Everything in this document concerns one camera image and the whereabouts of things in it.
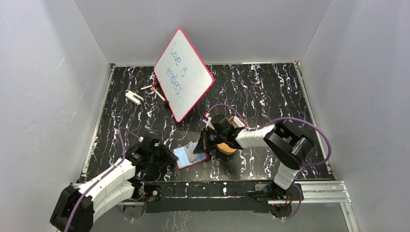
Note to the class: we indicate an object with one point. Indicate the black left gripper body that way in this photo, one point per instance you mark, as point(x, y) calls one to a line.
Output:
point(161, 153)

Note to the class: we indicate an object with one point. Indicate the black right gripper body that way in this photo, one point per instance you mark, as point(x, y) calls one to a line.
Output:
point(211, 138)

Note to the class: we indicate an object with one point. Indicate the red leather card holder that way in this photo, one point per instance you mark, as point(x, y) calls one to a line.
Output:
point(186, 156)

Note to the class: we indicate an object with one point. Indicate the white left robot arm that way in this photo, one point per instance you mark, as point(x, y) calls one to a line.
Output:
point(78, 208)

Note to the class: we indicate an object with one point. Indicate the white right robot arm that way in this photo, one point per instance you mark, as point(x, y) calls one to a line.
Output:
point(289, 144)

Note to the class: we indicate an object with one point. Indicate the orange oval tray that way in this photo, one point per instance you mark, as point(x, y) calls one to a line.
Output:
point(224, 148)

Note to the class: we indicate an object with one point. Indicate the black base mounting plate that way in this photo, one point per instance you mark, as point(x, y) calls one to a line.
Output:
point(208, 196)

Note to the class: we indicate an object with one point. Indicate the white whiteboard eraser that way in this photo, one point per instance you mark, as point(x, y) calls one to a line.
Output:
point(134, 97)

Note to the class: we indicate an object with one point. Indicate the pink framed whiteboard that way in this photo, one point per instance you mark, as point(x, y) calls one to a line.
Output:
point(182, 75)

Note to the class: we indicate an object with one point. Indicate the red capped marker pen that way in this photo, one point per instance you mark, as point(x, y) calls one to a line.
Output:
point(149, 86)

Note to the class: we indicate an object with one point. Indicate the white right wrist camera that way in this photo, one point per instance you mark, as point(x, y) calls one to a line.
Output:
point(208, 124)

